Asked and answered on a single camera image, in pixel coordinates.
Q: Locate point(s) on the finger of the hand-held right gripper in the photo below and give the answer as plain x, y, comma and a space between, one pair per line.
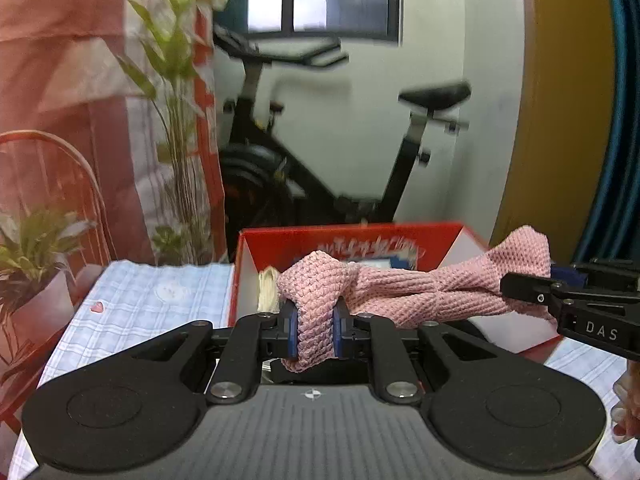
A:
600, 274
525, 286

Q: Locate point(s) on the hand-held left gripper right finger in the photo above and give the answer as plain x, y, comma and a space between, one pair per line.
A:
341, 330

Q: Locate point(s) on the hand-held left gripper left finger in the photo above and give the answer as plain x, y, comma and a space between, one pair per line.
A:
290, 330

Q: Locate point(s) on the cream mesh cloth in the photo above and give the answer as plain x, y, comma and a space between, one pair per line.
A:
268, 290

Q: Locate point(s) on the pink knit cloth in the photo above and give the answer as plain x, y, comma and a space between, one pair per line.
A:
400, 295

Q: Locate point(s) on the red cardboard box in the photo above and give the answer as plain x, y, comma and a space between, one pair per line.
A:
310, 240

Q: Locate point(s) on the person's right hand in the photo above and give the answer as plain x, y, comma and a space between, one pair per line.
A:
630, 410

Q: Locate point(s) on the blue checked tablecloth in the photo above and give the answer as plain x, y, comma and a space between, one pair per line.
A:
150, 300

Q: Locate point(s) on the black exercise bike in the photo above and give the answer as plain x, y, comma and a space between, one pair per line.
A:
280, 175

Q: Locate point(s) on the yellow wooden door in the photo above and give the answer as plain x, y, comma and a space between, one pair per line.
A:
565, 110

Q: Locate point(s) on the pink printed backdrop cloth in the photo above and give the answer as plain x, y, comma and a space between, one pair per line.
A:
60, 60

